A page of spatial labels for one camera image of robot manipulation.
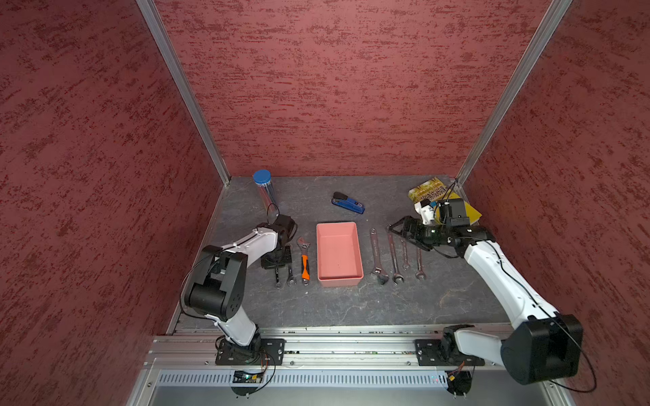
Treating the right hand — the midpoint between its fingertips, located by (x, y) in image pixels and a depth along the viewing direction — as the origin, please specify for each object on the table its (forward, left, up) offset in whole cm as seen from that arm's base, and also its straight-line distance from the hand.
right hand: (396, 237), depth 79 cm
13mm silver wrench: (-7, +36, -17) cm, 40 cm away
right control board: (-37, -15, -21) cm, 45 cm away
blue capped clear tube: (+26, +47, +2) cm, 54 cm away
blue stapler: (+28, +16, -15) cm, 36 cm away
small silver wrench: (-2, -7, -18) cm, 20 cm away
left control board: (-34, +48, -18) cm, 62 cm away
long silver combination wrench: (-5, +3, -18) cm, 19 cm away
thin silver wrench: (-6, -3, -19) cm, 20 cm away
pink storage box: (+3, +19, -18) cm, 26 cm away
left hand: (-2, +42, -16) cm, 45 cm away
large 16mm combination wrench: (-8, +41, -17) cm, 45 cm away
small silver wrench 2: (-5, -11, -18) cm, 22 cm away
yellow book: (+34, -27, -16) cm, 47 cm away
